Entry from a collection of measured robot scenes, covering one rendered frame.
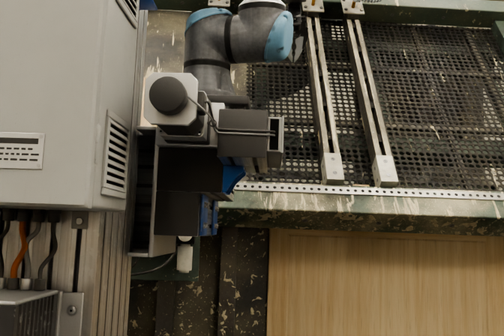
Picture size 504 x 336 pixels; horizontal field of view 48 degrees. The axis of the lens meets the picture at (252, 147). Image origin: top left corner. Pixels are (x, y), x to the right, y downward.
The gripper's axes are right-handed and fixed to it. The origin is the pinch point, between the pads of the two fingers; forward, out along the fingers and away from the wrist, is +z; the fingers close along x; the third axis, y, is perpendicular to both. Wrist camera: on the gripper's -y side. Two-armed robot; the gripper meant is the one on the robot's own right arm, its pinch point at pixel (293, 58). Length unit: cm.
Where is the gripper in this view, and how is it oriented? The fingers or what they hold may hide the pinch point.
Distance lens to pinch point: 192.2
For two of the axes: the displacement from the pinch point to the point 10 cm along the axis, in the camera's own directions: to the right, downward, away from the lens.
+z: -0.2, 9.5, 3.3
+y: 0.5, -3.2, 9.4
